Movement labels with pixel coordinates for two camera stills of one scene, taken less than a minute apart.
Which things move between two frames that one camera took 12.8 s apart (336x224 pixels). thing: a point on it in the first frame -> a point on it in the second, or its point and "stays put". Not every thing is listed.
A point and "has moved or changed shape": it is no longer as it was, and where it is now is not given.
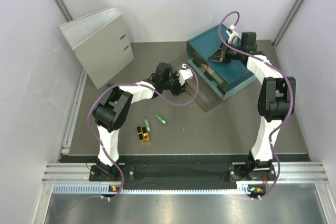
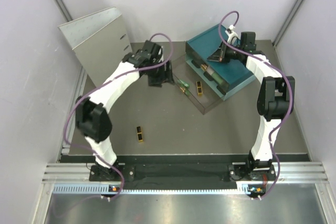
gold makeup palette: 143,134 has moved or changed shape
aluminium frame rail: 290,173 stays put
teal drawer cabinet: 203,54 stays put
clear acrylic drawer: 207,97 stays put
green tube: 160,118 has moved or changed shape
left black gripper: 180,88 -> 165,77
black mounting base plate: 244,173 stays put
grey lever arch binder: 101,43 stays put
